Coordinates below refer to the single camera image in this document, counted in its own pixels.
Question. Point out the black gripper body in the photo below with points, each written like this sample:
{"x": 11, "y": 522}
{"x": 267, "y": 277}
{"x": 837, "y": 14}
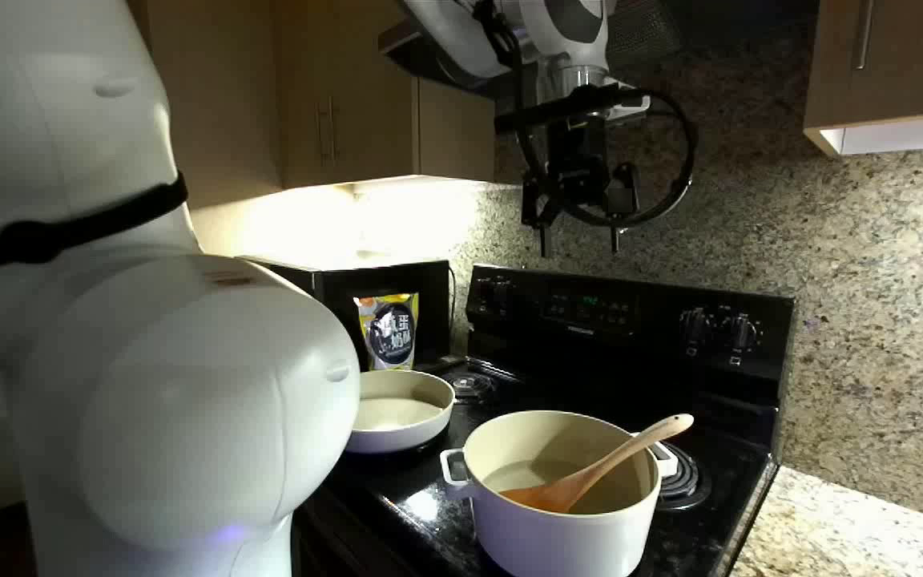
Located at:
{"x": 577, "y": 171}

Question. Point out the white pot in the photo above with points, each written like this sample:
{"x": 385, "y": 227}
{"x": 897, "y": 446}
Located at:
{"x": 559, "y": 535}

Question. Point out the coil burner beside pot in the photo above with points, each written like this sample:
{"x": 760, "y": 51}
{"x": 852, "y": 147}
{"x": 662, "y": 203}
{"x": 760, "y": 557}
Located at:
{"x": 688, "y": 481}

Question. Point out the black microwave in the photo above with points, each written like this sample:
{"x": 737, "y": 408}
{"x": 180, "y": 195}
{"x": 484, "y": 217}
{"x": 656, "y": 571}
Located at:
{"x": 322, "y": 294}

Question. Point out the white shallow pan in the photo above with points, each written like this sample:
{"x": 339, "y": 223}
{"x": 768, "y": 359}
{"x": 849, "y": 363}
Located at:
{"x": 397, "y": 413}

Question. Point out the yellow snack bag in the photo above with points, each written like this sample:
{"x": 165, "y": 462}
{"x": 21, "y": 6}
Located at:
{"x": 385, "y": 333}

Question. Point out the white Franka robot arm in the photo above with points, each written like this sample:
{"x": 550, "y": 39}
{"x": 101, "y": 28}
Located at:
{"x": 162, "y": 427}

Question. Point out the wooden spoon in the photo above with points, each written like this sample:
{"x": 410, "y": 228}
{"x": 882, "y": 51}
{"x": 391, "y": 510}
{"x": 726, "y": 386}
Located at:
{"x": 592, "y": 480}

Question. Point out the plain wood wall cabinet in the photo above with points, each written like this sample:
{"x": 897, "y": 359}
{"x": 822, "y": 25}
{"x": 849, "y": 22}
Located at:
{"x": 354, "y": 98}

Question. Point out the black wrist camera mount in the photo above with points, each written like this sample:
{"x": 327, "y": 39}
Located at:
{"x": 568, "y": 106}

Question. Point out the black electric stove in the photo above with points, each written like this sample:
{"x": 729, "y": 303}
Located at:
{"x": 592, "y": 322}

